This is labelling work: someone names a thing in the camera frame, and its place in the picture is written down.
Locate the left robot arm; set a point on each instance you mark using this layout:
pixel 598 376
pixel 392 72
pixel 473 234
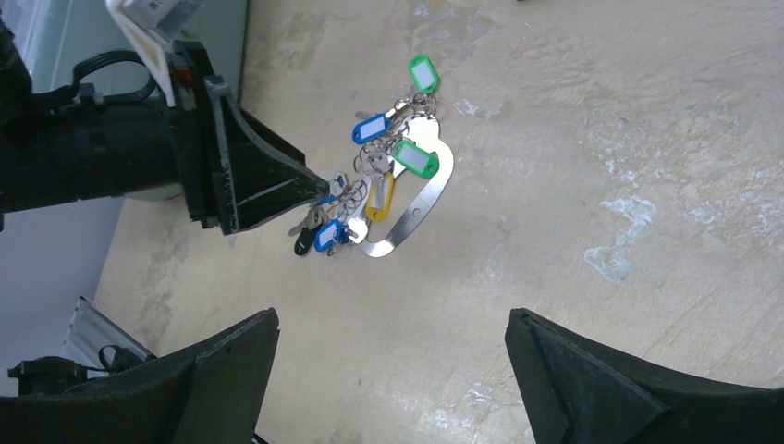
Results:
pixel 75 144

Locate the metal keyring plate with keys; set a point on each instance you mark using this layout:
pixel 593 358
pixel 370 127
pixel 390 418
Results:
pixel 403 140

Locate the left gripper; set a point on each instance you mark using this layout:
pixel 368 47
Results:
pixel 77 144

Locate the aluminium rail frame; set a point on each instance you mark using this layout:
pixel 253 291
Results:
pixel 94 341

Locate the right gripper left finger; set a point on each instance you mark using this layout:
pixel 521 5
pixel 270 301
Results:
pixel 209 392

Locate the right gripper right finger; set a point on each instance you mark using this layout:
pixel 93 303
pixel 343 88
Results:
pixel 576 390

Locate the translucent plastic storage box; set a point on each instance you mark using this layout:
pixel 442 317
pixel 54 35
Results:
pixel 219 26

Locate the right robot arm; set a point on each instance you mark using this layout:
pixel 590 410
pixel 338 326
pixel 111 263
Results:
pixel 55 371

